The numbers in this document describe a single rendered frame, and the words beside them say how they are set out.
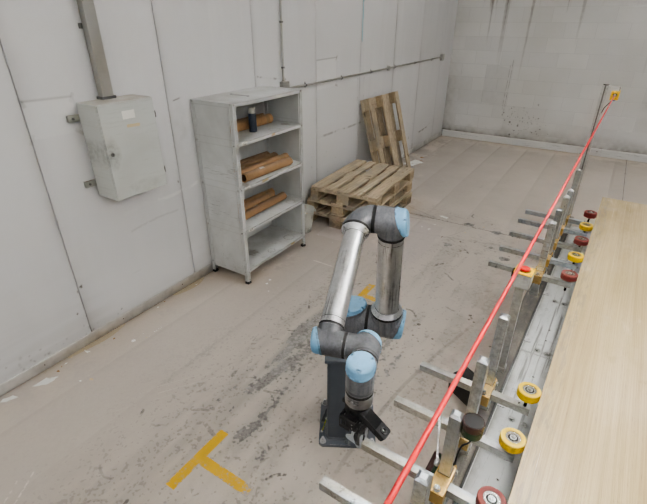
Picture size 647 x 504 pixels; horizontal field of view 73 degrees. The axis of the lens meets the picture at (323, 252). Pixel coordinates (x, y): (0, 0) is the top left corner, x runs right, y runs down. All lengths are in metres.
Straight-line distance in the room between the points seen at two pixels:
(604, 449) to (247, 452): 1.73
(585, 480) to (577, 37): 7.81
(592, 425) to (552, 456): 0.22
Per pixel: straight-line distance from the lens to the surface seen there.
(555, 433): 1.75
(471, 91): 9.19
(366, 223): 1.75
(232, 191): 3.67
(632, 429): 1.89
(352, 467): 2.61
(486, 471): 1.93
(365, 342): 1.45
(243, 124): 3.89
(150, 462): 2.78
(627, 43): 8.81
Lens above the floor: 2.12
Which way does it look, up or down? 28 degrees down
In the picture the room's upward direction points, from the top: straight up
